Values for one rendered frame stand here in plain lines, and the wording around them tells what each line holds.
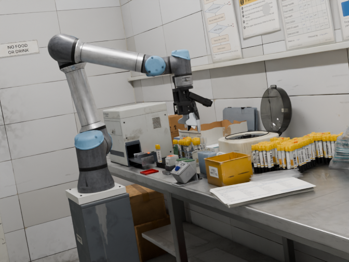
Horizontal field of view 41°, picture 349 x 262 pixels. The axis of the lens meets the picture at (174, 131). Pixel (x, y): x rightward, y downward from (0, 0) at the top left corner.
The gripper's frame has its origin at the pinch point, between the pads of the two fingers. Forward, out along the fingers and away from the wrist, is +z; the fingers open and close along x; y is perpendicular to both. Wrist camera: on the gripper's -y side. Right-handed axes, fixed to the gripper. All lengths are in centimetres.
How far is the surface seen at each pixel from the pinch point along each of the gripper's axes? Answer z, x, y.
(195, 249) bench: 78, -70, -13
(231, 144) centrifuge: 7.5, 3.0, -14.6
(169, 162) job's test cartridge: 13.2, -11.0, 10.3
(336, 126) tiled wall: 5, 20, -56
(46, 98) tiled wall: -22, -176, 58
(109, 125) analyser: -3, -67, 27
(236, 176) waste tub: 14.8, 31.7, -3.6
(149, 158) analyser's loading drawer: 13.4, -33.3, 14.7
